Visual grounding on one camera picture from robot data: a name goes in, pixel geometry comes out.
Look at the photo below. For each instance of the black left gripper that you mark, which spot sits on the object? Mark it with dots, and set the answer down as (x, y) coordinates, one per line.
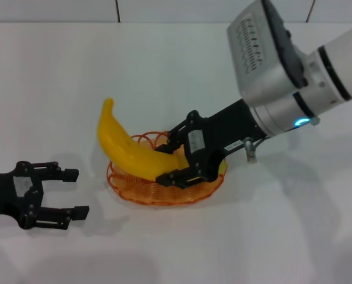
(7, 192)

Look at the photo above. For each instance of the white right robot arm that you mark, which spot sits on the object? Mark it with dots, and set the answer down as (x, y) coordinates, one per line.
(335, 68)

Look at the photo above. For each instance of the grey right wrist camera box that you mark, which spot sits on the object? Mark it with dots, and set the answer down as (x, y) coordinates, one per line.
(258, 50)

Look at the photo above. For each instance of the yellow banana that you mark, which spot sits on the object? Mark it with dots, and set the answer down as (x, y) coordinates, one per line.
(116, 142)

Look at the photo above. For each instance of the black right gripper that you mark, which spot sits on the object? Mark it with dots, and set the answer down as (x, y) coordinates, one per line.
(223, 130)

